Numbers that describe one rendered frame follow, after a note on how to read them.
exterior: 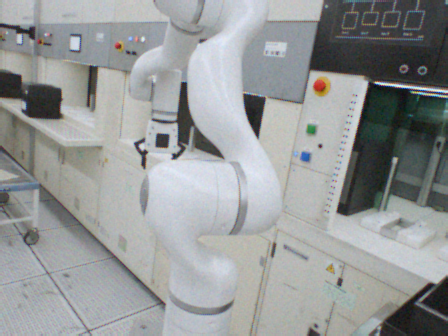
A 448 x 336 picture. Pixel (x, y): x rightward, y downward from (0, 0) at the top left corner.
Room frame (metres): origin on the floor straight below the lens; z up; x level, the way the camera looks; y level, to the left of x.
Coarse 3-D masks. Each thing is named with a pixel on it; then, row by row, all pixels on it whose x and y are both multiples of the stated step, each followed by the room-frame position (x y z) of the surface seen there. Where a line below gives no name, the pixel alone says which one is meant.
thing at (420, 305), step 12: (432, 288) 0.62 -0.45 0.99; (444, 288) 0.69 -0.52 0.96; (420, 300) 0.57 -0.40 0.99; (432, 300) 0.63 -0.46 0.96; (444, 300) 0.71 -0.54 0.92; (420, 312) 0.56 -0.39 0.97; (432, 312) 0.54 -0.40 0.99; (444, 312) 0.70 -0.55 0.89; (420, 324) 0.55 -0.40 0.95; (432, 324) 0.54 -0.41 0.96; (444, 324) 0.53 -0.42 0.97
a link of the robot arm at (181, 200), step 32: (192, 160) 0.54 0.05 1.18; (160, 192) 0.47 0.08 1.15; (192, 192) 0.48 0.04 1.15; (224, 192) 0.50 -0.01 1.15; (160, 224) 0.46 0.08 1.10; (192, 224) 0.47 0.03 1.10; (224, 224) 0.50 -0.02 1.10; (192, 256) 0.48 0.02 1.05; (224, 256) 0.55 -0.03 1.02; (192, 288) 0.49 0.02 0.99; (224, 288) 0.50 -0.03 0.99
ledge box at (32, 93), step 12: (24, 84) 2.79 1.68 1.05; (36, 84) 2.77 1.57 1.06; (48, 84) 2.90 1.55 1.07; (24, 96) 2.70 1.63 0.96; (36, 96) 2.70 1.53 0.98; (48, 96) 2.77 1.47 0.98; (60, 96) 2.83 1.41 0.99; (24, 108) 2.76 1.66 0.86; (36, 108) 2.72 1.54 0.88; (48, 108) 2.78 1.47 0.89; (60, 108) 2.85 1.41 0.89
